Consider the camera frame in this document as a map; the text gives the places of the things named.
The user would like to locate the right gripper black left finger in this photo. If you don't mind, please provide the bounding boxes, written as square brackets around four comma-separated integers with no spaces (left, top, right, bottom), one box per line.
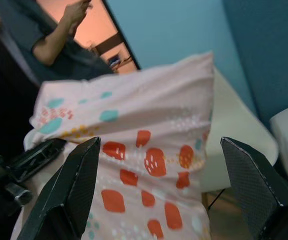
[16,136,102,240]

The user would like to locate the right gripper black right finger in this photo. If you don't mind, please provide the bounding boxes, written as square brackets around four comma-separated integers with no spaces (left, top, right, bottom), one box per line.
[220,136,288,240]

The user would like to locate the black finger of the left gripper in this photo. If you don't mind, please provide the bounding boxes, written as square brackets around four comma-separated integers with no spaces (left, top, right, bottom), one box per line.
[8,138,68,183]

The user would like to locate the pink pillow with coloured spots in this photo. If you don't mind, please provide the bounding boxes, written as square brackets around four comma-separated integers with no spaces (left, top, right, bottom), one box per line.
[10,51,215,240]

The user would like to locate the person's hand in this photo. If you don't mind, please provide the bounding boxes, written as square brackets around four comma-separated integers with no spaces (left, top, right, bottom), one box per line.
[62,0,93,27]

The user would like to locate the person's torso in dark shirt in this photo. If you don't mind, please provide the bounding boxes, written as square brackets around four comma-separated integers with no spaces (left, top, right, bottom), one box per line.
[0,0,115,87]

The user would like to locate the brown wooden shelf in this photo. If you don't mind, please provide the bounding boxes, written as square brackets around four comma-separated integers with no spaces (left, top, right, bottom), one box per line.
[93,32,125,55]

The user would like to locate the black door frame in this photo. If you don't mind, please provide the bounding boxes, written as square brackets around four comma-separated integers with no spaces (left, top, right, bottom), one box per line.
[101,0,142,70]

